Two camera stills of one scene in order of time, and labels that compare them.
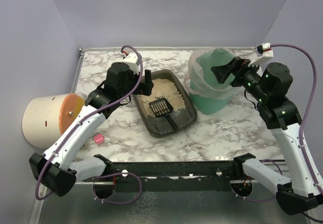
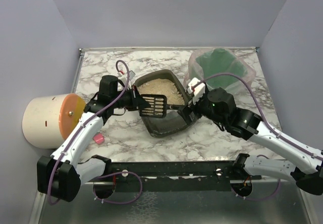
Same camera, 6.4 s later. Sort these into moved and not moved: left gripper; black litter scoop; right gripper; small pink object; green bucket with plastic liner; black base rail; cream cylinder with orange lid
Moved: black litter scoop; left gripper; right gripper
Not moved: cream cylinder with orange lid; black base rail; green bucket with plastic liner; small pink object
